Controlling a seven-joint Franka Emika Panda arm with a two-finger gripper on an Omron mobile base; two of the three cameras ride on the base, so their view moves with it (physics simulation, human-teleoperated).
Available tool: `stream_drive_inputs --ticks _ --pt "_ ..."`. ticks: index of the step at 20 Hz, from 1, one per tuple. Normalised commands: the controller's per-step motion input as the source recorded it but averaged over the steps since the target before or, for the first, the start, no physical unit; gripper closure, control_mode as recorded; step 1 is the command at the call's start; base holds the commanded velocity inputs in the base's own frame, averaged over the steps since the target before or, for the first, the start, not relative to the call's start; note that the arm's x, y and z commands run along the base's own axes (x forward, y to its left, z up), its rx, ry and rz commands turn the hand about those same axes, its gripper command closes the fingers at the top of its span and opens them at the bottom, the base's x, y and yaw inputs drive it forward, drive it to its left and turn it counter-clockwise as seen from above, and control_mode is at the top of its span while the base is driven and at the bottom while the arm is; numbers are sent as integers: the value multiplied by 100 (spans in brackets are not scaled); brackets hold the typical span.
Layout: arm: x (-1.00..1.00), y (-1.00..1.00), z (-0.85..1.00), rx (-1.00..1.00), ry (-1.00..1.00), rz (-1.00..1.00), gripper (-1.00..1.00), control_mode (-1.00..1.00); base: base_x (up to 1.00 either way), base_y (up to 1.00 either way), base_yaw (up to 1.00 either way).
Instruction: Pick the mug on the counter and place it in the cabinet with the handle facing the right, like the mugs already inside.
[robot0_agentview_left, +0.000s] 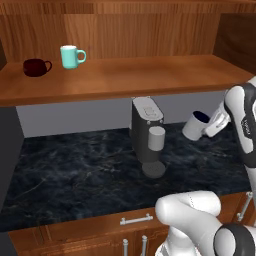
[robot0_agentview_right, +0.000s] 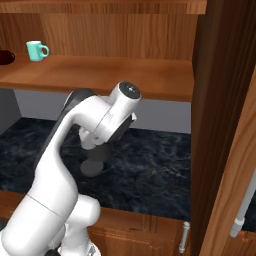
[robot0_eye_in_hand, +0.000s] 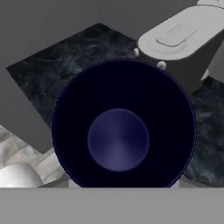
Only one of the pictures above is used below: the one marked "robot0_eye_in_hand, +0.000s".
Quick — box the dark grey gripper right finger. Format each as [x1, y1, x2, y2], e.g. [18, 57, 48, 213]
[169, 176, 207, 189]

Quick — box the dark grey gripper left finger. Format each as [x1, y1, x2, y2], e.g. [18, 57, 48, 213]
[39, 173, 84, 189]

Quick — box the grey counter base cabinet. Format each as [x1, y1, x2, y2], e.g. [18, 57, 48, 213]
[0, 67, 54, 155]

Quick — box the white rounded dome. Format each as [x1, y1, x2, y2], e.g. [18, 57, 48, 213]
[0, 162, 45, 189]

